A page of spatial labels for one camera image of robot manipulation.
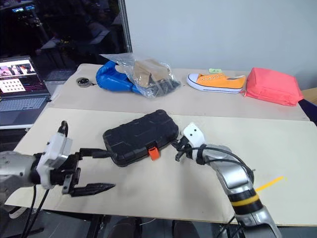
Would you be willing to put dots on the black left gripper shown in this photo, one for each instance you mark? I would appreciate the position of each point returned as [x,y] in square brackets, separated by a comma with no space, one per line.
[70,171]

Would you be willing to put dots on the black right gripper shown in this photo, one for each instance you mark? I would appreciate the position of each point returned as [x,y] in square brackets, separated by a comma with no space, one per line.
[185,147]

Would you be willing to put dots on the black tool case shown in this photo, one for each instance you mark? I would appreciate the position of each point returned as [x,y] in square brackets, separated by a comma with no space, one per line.
[138,136]

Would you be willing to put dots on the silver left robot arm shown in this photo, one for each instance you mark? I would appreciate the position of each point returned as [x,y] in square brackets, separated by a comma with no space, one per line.
[15,168]

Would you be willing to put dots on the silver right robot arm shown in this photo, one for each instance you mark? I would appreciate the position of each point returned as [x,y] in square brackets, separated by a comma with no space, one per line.
[235,176]

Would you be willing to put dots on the dark rounded shape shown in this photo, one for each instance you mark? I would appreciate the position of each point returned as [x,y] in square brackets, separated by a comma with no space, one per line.
[184,230]
[125,229]

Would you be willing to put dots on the clear plastic bag of parts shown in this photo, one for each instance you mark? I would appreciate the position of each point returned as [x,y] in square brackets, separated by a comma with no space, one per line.
[158,85]

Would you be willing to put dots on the orange canvas sneaker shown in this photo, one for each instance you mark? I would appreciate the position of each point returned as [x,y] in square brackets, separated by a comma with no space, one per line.
[218,83]

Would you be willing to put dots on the brown cardboard piece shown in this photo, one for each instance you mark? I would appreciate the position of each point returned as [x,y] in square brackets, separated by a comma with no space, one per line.
[144,70]

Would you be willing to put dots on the green paper tag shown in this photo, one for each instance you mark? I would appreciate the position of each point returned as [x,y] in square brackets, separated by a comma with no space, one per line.
[214,70]

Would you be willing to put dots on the small round metal tin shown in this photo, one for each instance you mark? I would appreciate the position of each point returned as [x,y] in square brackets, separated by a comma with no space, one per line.
[83,82]

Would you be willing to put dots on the blue plastic bag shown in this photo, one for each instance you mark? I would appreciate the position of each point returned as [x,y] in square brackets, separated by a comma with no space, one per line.
[111,80]

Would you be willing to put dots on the yellow tape strip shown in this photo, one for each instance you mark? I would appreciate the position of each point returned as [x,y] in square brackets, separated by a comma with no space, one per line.
[270,183]

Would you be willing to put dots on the open grey laptop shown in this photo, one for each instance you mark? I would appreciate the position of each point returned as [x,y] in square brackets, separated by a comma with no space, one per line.
[22,99]

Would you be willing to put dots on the pink fabric pouch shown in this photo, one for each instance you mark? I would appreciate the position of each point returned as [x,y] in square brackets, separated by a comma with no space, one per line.
[271,85]

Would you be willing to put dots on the dark blue fabric object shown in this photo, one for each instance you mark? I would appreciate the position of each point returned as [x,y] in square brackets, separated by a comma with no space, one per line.
[309,110]

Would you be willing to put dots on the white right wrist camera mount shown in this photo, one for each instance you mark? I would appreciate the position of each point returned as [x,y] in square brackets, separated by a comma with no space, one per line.
[194,135]

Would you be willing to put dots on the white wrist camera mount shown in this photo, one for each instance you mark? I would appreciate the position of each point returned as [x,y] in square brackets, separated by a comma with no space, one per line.
[194,135]
[55,151]

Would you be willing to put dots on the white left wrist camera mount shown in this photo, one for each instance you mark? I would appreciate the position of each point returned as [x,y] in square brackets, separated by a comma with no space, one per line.
[55,151]

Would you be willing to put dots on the metal window frame post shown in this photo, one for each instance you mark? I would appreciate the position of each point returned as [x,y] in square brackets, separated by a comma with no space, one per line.
[125,24]

